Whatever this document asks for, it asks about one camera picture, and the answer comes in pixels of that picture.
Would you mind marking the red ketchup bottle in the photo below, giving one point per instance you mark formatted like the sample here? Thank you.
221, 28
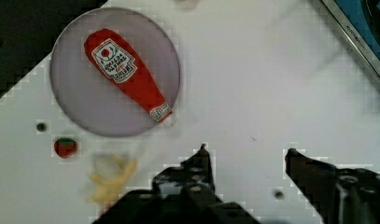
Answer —
118, 62

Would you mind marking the yellow peeled banana toy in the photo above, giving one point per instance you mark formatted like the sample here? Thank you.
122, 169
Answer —
108, 190

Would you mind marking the grey round plate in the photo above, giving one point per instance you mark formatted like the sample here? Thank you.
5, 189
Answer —
88, 98

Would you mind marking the red toy strawberry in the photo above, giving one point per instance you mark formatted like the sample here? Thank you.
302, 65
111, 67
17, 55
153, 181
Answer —
65, 147

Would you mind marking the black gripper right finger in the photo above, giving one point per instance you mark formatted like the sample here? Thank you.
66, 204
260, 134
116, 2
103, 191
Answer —
340, 195

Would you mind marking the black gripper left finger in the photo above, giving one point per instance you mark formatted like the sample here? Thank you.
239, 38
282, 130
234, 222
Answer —
194, 171

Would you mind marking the silver toaster oven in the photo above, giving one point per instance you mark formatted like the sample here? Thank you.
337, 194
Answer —
359, 23

